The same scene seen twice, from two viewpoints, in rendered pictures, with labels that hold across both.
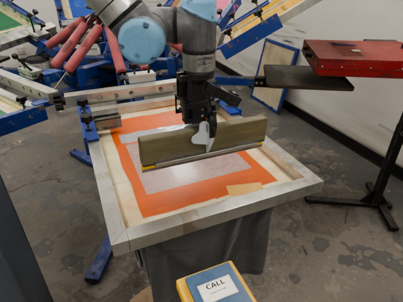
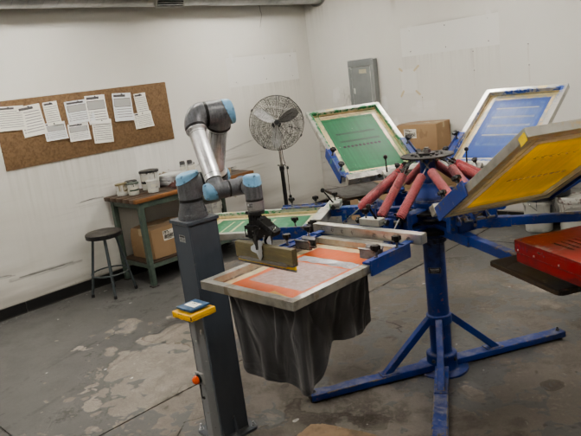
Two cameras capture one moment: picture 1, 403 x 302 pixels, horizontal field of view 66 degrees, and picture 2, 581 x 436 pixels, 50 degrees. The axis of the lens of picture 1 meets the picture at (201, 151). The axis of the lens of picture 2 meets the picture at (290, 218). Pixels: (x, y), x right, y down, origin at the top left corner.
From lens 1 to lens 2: 247 cm
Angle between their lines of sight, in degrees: 66
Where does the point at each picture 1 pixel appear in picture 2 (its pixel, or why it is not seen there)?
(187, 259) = (254, 335)
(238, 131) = (276, 253)
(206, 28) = (246, 189)
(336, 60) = (527, 246)
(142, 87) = (360, 229)
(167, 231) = (218, 287)
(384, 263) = not seen: outside the picture
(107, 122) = (302, 244)
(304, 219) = not seen: outside the picture
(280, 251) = not seen: outside the picture
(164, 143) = (243, 246)
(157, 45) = (207, 194)
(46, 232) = (336, 356)
